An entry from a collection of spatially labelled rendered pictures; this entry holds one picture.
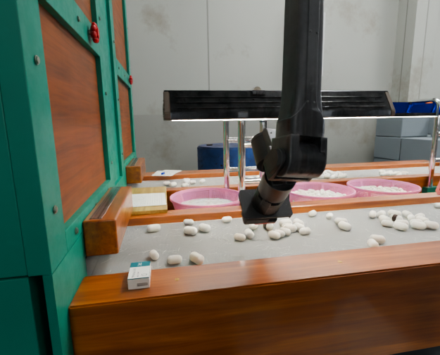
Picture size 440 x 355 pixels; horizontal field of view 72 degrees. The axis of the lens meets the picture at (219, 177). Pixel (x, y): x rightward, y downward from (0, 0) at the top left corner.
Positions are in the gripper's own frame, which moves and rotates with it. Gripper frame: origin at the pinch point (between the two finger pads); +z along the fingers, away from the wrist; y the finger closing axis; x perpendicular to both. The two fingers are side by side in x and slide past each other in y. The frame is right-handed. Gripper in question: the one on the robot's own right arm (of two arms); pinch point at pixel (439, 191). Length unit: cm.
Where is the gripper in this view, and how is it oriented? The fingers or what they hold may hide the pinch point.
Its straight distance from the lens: 90.9
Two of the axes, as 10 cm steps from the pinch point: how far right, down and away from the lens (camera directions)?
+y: -9.8, 0.6, -1.7
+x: 1.4, 8.7, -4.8
